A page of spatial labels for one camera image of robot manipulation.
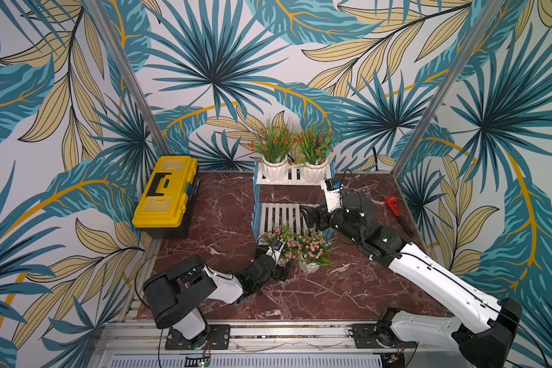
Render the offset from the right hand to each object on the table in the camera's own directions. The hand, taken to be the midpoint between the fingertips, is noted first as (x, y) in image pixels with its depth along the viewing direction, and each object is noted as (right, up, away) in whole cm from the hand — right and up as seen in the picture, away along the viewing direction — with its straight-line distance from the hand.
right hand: (313, 201), depth 71 cm
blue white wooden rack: (-11, -2, +35) cm, 37 cm away
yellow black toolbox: (-53, -3, +13) cm, 54 cm away
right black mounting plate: (+17, -44, +2) cm, 47 cm away
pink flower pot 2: (0, -16, +7) cm, 18 cm away
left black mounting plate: (-29, -44, +2) cm, 53 cm away
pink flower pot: (-7, -12, +8) cm, 17 cm away
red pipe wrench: (+43, -1, +37) cm, 56 cm away
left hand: (-10, -22, +17) cm, 30 cm away
